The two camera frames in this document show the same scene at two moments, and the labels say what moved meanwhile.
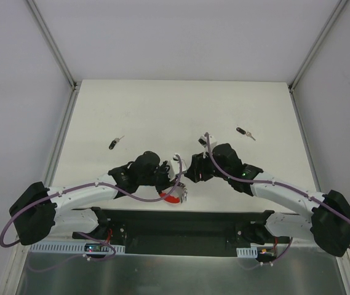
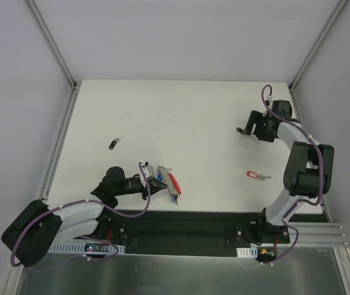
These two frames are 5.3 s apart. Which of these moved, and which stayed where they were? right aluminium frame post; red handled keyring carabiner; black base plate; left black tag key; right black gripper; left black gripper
Moved: left black gripper; red handled keyring carabiner; right black gripper
Stayed: left black tag key; black base plate; right aluminium frame post
